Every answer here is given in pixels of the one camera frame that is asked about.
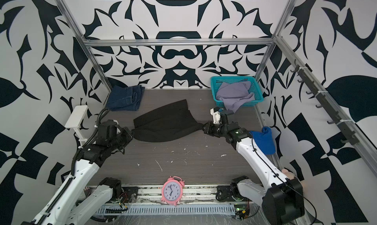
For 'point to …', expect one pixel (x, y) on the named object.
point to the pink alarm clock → (172, 190)
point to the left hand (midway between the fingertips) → (133, 129)
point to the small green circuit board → (241, 211)
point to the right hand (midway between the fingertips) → (201, 124)
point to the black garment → (164, 123)
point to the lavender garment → (235, 95)
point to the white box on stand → (75, 120)
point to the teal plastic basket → (217, 81)
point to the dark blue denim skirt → (122, 98)
